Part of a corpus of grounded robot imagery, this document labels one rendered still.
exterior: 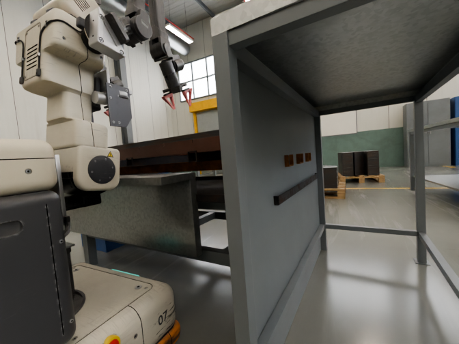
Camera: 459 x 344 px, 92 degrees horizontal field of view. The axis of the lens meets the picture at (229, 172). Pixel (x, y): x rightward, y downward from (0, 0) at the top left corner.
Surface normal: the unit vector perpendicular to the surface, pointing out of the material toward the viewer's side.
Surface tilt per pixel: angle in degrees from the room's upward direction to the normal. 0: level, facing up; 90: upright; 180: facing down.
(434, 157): 90
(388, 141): 90
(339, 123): 90
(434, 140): 90
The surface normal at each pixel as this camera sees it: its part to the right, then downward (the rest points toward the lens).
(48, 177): 0.93, -0.05
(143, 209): -0.51, 0.10
